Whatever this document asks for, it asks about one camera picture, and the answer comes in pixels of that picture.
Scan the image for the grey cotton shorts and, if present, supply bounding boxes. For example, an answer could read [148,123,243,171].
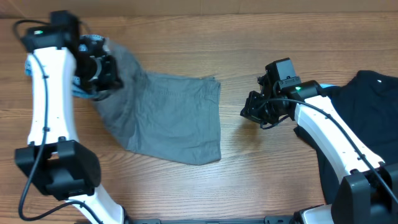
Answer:
[93,41,221,165]

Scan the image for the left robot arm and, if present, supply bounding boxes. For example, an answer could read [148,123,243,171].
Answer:
[14,11,131,223]

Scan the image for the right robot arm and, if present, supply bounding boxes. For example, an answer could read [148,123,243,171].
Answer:
[240,58,397,224]

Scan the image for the folded blue denim jeans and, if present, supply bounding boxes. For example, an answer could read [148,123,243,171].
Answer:
[22,32,122,99]

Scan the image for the light blue cloth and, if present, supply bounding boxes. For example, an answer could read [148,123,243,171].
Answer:
[320,83,335,88]

